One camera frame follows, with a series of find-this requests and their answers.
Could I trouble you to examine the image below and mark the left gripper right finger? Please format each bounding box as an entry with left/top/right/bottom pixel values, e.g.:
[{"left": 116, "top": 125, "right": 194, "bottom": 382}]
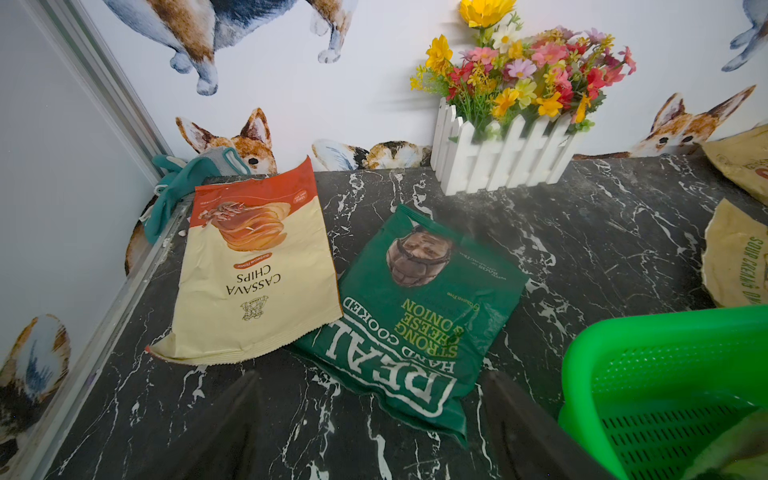
[{"left": 481, "top": 371, "right": 614, "bottom": 480}]

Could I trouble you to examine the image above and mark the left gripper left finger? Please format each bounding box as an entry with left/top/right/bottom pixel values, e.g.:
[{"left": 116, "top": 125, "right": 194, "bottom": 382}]
[{"left": 149, "top": 372, "right": 259, "bottom": 479}]

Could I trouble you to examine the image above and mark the dark green REAL chips bag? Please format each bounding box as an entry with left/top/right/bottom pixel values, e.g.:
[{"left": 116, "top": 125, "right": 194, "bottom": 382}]
[{"left": 291, "top": 205, "right": 528, "bottom": 446}]

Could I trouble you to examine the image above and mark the cassava chips bag red cream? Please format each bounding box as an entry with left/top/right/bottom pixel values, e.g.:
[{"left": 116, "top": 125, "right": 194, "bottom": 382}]
[{"left": 147, "top": 160, "right": 342, "bottom": 365}]

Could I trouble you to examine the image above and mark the green white chips bag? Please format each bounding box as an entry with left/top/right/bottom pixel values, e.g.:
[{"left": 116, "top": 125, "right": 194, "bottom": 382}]
[{"left": 681, "top": 409, "right": 767, "bottom": 479}]

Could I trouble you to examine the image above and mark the tan red CHIPS bag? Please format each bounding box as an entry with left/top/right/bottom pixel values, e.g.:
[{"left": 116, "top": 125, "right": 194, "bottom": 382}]
[{"left": 701, "top": 124, "right": 767, "bottom": 205}]

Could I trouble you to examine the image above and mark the green plastic basket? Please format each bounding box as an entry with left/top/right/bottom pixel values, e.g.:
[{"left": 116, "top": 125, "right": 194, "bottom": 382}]
[{"left": 558, "top": 306, "right": 767, "bottom": 479}]

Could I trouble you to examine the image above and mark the tan sour cream chips bag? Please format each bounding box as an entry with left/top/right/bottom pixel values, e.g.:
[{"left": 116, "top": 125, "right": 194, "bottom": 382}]
[{"left": 702, "top": 199, "right": 767, "bottom": 308}]

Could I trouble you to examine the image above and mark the teal cloth in corner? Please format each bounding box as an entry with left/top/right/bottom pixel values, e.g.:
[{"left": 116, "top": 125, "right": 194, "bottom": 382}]
[{"left": 139, "top": 147, "right": 251, "bottom": 245}]

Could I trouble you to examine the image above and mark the white picket fence flower box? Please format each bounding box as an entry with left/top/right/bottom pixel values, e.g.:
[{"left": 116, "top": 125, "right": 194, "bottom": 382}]
[{"left": 410, "top": 1, "right": 637, "bottom": 195}]

